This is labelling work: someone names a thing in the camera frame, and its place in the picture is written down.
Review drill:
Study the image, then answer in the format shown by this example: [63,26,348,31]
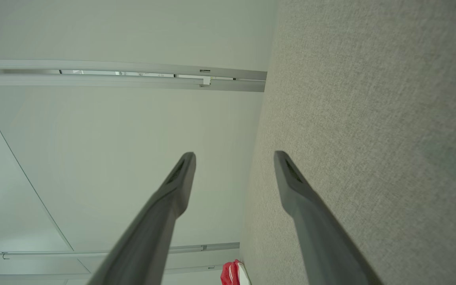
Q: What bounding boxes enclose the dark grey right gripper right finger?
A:
[274,151,384,285]

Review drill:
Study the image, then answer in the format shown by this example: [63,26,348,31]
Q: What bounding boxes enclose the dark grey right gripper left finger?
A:
[87,152,196,285]

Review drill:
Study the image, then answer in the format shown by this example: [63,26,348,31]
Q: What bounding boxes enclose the red Bulls 23 jersey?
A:
[220,259,251,285]

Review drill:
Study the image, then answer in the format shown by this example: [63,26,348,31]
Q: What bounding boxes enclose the grey fabric sofa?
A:
[239,0,456,285]

